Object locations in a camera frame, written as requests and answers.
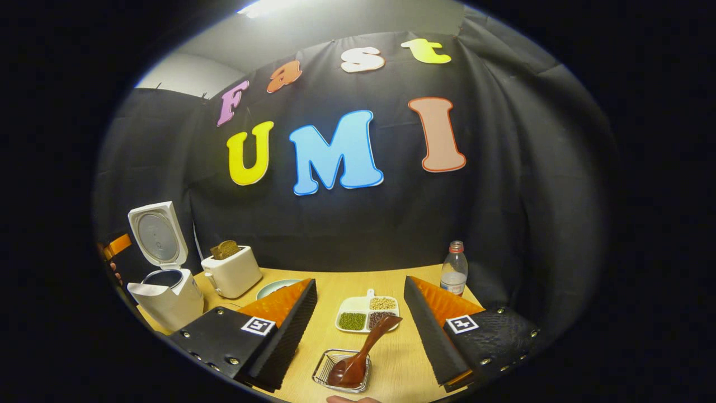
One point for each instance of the pale green plate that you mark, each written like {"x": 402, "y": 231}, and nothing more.
{"x": 274, "y": 286}

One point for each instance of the white divided bean dish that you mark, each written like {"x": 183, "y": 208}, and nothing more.
{"x": 355, "y": 307}

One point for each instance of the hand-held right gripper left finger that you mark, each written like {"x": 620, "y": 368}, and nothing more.
{"x": 291, "y": 341}

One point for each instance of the clear plastic water bottle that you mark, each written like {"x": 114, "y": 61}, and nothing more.
{"x": 454, "y": 268}

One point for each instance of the brown wooden spoon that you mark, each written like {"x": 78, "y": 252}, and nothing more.
{"x": 358, "y": 358}

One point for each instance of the brown bread slice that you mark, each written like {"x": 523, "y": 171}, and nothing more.
{"x": 213, "y": 252}
{"x": 229, "y": 249}

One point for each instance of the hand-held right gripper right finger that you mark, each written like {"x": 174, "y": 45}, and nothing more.
{"x": 436, "y": 341}

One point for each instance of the white rice cooker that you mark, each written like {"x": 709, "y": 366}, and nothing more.
{"x": 168, "y": 302}

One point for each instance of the white toaster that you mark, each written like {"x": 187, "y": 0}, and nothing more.
{"x": 235, "y": 274}

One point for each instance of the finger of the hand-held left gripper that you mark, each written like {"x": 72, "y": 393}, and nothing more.
{"x": 118, "y": 245}

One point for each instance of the black backdrop cloth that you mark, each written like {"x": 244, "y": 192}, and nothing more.
{"x": 347, "y": 224}

